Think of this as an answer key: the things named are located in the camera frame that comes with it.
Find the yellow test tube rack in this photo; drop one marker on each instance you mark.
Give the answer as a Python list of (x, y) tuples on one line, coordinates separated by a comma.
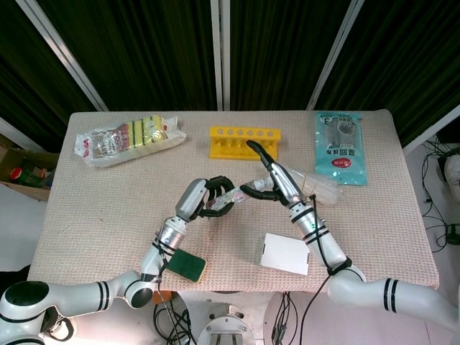
[(233, 143)]

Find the teal cloth package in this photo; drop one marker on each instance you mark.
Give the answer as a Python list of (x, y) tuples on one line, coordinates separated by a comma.
[(340, 149)]

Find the bundle of clear test tubes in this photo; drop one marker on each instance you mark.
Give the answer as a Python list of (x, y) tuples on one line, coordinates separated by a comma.
[(320, 187)]

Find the green yellow sponge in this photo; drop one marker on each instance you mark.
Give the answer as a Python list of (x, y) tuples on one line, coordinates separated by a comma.
[(188, 265)]

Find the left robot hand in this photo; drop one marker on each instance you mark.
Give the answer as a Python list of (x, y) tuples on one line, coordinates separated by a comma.
[(201, 201)]

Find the white cardboard box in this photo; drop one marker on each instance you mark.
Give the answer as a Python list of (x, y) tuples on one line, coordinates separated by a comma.
[(284, 253)]

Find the white sneaker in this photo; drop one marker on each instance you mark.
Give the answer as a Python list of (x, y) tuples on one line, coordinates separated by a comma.
[(452, 172)]

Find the cardboard box with cans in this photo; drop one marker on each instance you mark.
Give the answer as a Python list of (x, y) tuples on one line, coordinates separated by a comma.
[(25, 172)]

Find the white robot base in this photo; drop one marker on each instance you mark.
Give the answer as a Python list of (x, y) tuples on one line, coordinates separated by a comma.
[(226, 323)]

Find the beige woven tablecloth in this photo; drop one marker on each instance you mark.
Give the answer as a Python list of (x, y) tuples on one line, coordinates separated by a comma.
[(108, 201)]

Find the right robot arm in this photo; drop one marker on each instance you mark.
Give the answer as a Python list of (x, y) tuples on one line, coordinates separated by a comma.
[(352, 273)]

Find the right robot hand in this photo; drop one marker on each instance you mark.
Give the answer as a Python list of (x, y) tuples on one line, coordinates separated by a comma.
[(276, 179)]

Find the bagged pack of sponges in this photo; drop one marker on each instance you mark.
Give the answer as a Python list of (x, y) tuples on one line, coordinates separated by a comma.
[(133, 140)]

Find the clear plastic tube with pink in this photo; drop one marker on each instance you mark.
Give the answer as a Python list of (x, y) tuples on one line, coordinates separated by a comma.
[(233, 194)]

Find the orange block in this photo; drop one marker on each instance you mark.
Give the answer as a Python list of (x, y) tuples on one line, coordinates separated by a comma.
[(161, 297)]

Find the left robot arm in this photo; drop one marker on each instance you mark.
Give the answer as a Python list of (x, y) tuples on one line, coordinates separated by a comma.
[(108, 280)]

